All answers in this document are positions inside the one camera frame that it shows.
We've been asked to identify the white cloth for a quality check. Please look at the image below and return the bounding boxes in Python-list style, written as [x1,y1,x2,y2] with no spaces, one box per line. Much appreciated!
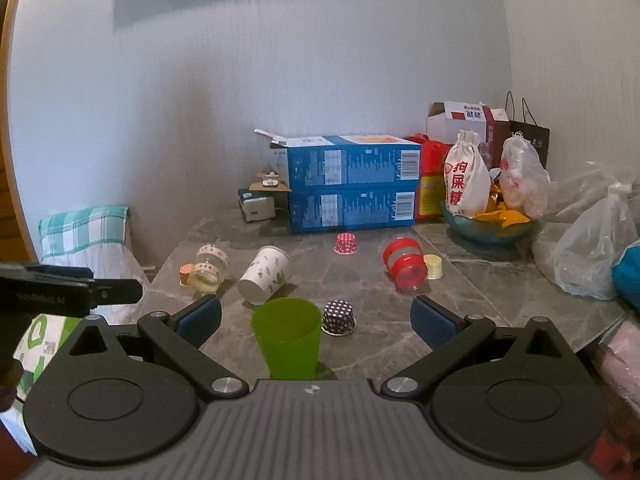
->
[42,242,152,328]

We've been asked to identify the black paper bag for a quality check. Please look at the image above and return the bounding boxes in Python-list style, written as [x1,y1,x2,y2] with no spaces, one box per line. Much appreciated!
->
[504,90,551,172]

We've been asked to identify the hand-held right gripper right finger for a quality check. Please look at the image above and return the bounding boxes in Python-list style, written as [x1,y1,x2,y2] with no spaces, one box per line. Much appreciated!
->
[381,296,583,403]

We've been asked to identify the white drawstring cloth bag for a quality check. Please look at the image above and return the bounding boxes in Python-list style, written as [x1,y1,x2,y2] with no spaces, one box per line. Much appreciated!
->
[443,129,492,219]

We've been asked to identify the white red cardboard box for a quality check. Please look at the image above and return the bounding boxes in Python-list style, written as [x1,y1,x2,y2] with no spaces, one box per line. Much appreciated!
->
[426,101,512,171]

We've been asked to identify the purple polka dot paper cup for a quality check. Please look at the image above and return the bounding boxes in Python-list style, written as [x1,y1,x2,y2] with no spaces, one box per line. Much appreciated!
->
[321,300,358,337]

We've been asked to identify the teal bowl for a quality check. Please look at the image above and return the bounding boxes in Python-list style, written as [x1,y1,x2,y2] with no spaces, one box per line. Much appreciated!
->
[440,200,542,247]

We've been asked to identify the blue carton box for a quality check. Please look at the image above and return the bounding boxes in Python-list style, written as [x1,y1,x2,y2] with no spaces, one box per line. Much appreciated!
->
[254,128,423,195]
[287,190,419,235]

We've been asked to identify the orange snack packets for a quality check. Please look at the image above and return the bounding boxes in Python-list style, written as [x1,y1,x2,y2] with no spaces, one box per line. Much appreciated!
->
[472,180,532,227]

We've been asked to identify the green plastic cup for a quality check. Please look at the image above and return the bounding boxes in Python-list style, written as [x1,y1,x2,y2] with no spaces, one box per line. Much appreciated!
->
[250,297,323,379]

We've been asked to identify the white plastic bag red print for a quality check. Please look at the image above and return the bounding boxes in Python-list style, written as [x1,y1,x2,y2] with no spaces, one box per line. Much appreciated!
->
[499,134,552,219]

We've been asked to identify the wooden door frame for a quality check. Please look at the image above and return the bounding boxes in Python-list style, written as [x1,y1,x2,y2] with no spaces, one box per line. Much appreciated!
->
[0,0,27,241]

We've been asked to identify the green white bag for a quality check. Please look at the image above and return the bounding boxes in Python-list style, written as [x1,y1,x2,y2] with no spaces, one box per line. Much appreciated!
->
[11,312,83,403]

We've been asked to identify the clear patterned glass cup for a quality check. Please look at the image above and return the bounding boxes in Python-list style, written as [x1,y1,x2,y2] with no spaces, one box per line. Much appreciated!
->
[192,243,231,295]

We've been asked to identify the clear plastic bag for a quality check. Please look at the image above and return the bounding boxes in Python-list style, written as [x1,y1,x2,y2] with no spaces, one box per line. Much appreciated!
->
[532,160,640,302]

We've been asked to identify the pink polka dot paper cup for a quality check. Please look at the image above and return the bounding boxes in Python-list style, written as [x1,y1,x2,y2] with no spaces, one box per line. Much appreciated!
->
[333,232,359,256]

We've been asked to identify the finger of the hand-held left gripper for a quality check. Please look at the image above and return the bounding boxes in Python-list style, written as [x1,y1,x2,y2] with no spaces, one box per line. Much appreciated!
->
[90,279,144,309]

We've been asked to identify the red yellow package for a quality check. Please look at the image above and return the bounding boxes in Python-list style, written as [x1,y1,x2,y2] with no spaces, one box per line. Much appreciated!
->
[406,133,452,224]

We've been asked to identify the white patterned paper cup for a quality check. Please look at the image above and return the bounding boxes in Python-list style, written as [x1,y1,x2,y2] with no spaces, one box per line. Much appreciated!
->
[237,245,293,306]

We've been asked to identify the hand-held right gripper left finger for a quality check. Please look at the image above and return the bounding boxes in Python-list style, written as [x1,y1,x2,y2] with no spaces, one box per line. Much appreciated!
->
[55,295,249,403]

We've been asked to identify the brown cardboard piece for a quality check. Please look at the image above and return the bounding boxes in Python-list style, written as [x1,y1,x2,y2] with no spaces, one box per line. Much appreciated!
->
[249,170,293,194]

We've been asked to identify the green checkered chair cushion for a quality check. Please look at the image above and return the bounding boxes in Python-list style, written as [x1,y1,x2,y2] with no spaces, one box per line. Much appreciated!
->
[38,204,134,266]

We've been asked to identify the red plastic cup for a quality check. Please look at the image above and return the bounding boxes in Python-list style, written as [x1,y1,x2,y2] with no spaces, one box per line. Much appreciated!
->
[382,237,429,292]

